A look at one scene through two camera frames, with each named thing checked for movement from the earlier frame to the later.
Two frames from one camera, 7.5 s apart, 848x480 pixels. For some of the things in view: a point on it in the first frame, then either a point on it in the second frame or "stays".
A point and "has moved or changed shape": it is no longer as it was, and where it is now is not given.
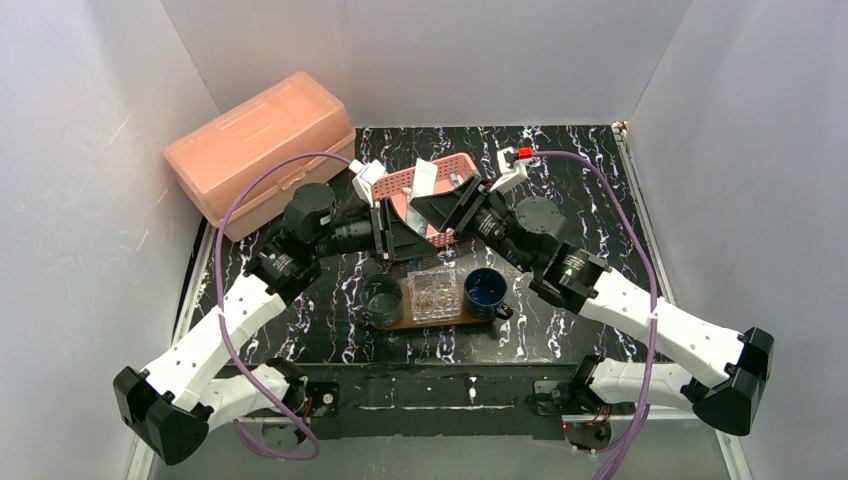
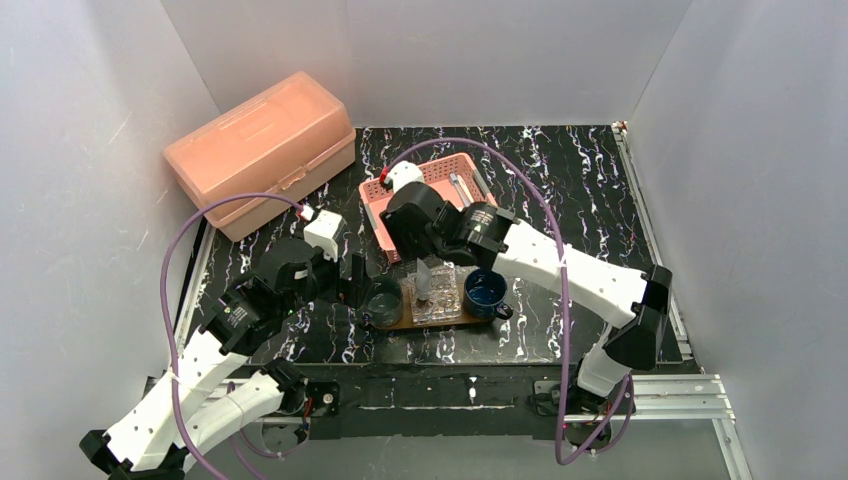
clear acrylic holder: x=434 y=296 stays
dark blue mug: x=484 y=295 stays
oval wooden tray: x=407 y=323 stays
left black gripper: x=381 y=230 → x=356 y=282
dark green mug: x=382 y=301 stays
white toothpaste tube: x=423 y=185 has moved or changed shape
